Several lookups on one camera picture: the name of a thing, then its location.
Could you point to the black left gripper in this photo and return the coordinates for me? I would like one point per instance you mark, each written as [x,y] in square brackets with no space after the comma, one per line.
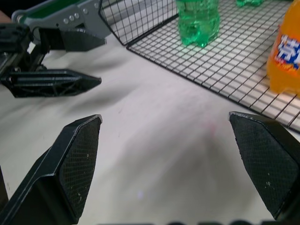
[14,49]

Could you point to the green plastic soda bottle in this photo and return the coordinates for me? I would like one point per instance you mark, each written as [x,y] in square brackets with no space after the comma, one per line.
[199,21]
[248,2]

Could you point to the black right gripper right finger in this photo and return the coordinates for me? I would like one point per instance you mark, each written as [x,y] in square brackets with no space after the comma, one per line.
[264,154]

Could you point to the grey conveyor with green belt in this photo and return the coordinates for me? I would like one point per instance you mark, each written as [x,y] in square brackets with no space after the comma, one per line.
[70,14]

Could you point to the orange plastic soda bottle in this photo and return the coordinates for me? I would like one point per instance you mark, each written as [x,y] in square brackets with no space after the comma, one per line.
[287,51]

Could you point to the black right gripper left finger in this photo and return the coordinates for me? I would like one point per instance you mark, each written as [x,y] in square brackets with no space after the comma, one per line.
[70,168]

